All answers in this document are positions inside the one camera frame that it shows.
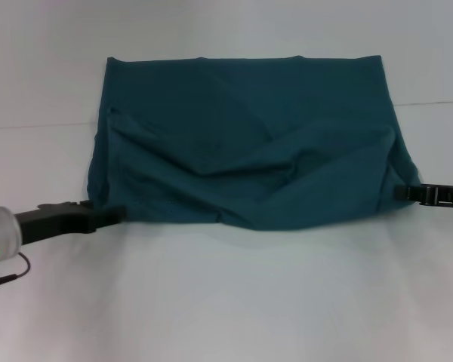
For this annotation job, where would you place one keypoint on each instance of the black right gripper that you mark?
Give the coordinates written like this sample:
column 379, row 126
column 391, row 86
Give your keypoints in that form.
column 445, row 196

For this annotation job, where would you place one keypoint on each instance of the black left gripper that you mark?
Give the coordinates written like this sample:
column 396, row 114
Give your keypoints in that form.
column 56, row 224

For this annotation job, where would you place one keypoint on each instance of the teal shirt with cream lettering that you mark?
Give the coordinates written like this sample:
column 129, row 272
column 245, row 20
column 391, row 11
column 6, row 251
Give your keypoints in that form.
column 249, row 151

